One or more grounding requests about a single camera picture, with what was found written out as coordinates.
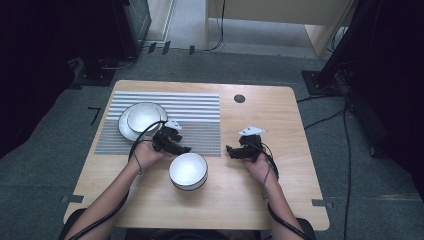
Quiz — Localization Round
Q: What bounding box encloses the white dark-rimmed plate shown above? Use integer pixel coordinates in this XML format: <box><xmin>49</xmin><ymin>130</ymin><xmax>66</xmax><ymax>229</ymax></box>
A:
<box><xmin>118</xmin><ymin>101</ymin><xmax>169</xmax><ymax>142</ymax></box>

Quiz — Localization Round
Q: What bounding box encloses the white dark-rimmed bowl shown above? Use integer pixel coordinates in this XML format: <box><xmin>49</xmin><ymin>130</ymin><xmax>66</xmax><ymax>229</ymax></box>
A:
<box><xmin>168</xmin><ymin>152</ymin><xmax>209</xmax><ymax>192</ymax></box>
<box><xmin>126</xmin><ymin>104</ymin><xmax>162</xmax><ymax>134</ymax></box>

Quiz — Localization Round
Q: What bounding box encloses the striped woven placemat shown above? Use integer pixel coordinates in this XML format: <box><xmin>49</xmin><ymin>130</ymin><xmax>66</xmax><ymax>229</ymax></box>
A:
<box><xmin>94</xmin><ymin>91</ymin><xmax>222</xmax><ymax>157</ymax></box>

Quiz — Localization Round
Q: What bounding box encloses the left hand-held gripper black cable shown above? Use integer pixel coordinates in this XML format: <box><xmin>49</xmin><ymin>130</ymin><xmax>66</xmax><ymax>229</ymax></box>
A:
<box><xmin>67</xmin><ymin>120</ymin><xmax>168</xmax><ymax>240</ymax></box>

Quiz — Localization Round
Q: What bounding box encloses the right hand-held gripper black cable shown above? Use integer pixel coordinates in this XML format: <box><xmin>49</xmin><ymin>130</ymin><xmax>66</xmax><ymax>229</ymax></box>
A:
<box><xmin>258</xmin><ymin>141</ymin><xmax>313</xmax><ymax>240</ymax></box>

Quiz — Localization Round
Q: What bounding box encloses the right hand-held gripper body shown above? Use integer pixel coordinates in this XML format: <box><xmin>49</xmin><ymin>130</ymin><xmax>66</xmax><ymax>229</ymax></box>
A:
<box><xmin>237</xmin><ymin>125</ymin><xmax>267</xmax><ymax>163</ymax></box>

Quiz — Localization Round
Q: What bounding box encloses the hand-held gripper black cable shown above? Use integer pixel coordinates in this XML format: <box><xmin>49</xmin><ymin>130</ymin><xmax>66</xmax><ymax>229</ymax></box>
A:
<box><xmin>67</xmin><ymin>120</ymin><xmax>168</xmax><ymax>240</ymax></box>
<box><xmin>258</xmin><ymin>141</ymin><xmax>313</xmax><ymax>240</ymax></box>

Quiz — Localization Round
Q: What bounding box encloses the dark cabinet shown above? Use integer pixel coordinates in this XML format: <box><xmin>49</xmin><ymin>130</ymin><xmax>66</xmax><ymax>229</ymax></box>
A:
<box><xmin>123</xmin><ymin>0</ymin><xmax>153</xmax><ymax>51</ymax></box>

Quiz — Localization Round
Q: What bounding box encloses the black hanging cable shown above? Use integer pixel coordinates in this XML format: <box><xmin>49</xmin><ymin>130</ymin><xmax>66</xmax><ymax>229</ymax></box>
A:
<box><xmin>203</xmin><ymin>0</ymin><xmax>227</xmax><ymax>53</ymax></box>

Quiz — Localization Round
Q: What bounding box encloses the light wooden desk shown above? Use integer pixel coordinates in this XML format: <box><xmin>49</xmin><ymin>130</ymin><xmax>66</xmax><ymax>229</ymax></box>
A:
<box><xmin>204</xmin><ymin>0</ymin><xmax>355</xmax><ymax>58</ymax></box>

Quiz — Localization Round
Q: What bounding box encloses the person's left hand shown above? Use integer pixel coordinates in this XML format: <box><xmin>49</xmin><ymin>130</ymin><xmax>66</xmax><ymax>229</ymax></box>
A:
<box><xmin>132</xmin><ymin>139</ymin><xmax>172</xmax><ymax>172</ymax></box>

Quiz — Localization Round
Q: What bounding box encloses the black floor cable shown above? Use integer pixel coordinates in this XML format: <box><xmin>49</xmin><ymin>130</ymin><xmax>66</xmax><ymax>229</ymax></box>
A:
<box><xmin>342</xmin><ymin>99</ymin><xmax>353</xmax><ymax>240</ymax></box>
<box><xmin>296</xmin><ymin>94</ymin><xmax>349</xmax><ymax>131</ymax></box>

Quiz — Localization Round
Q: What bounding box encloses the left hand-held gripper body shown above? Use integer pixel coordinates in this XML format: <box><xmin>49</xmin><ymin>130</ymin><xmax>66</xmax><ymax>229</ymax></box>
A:
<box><xmin>152</xmin><ymin>118</ymin><xmax>184</xmax><ymax>155</ymax></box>

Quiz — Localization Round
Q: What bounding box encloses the person's right hand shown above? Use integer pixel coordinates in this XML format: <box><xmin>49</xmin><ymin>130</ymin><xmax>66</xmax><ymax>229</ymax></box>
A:
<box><xmin>241</xmin><ymin>152</ymin><xmax>280</xmax><ymax>188</ymax></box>

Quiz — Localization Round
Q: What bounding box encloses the grey tape strip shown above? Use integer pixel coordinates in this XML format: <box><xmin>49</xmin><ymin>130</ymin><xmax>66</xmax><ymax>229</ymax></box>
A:
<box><xmin>311</xmin><ymin>198</ymin><xmax>335</xmax><ymax>210</ymax></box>
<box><xmin>60</xmin><ymin>194</ymin><xmax>85</xmax><ymax>205</ymax></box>

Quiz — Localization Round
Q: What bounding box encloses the black metal stand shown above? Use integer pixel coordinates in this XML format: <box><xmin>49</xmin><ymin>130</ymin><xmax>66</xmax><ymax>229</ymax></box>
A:
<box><xmin>68</xmin><ymin>0</ymin><xmax>141</xmax><ymax>88</ymax></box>
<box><xmin>301</xmin><ymin>0</ymin><xmax>384</xmax><ymax>97</ymax></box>

